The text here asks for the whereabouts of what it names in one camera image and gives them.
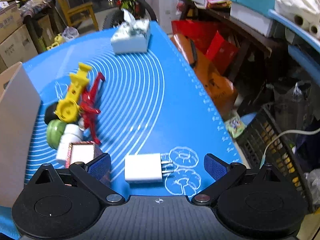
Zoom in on black plastic crate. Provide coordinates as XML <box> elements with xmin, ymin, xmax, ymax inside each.
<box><xmin>236</xmin><ymin>106</ymin><xmax>319</xmax><ymax>213</ymax></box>

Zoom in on red plastic toy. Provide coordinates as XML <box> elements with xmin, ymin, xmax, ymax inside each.
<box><xmin>80</xmin><ymin>72</ymin><xmax>105</xmax><ymax>145</ymax></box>

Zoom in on black round object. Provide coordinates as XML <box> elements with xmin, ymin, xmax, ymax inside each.
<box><xmin>44</xmin><ymin>102</ymin><xmax>59</xmax><ymax>125</ymax></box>

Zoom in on red-rimmed white box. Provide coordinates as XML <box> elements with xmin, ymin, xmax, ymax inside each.
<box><xmin>65</xmin><ymin>141</ymin><xmax>103</xmax><ymax>168</ymax></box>

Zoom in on stacked cardboard boxes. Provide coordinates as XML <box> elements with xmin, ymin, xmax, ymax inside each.
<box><xmin>0</xmin><ymin>2</ymin><xmax>38</xmax><ymax>72</ymax></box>

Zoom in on white bag with rolls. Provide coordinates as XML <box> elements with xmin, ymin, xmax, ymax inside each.
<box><xmin>274</xmin><ymin>0</ymin><xmax>319</xmax><ymax>39</ymax></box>

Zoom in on white tissue box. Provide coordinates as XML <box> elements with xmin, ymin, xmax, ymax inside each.
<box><xmin>111</xmin><ymin>9</ymin><xmax>151</xmax><ymax>54</ymax></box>

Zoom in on green round toy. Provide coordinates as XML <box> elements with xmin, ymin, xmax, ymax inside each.
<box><xmin>46</xmin><ymin>119</ymin><xmax>67</xmax><ymax>150</ymax></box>

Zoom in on white cable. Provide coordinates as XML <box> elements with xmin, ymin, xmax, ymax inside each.
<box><xmin>260</xmin><ymin>127</ymin><xmax>320</xmax><ymax>168</ymax></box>

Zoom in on bicycle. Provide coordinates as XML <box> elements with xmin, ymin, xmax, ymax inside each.
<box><xmin>102</xmin><ymin>0</ymin><xmax>157</xmax><ymax>29</ymax></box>

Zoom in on yellow plastic toy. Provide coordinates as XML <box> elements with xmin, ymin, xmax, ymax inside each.
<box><xmin>55</xmin><ymin>62</ymin><xmax>92</xmax><ymax>123</ymax></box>

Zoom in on white power adapter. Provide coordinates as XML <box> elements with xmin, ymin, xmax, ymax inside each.
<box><xmin>124</xmin><ymin>153</ymin><xmax>173</xmax><ymax>184</ymax></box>

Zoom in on beige storage bin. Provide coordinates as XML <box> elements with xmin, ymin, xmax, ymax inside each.
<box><xmin>0</xmin><ymin>62</ymin><xmax>41</xmax><ymax>207</ymax></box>

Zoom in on blue silicone mat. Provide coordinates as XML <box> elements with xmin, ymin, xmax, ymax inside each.
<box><xmin>0</xmin><ymin>20</ymin><xmax>243</xmax><ymax>240</ymax></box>

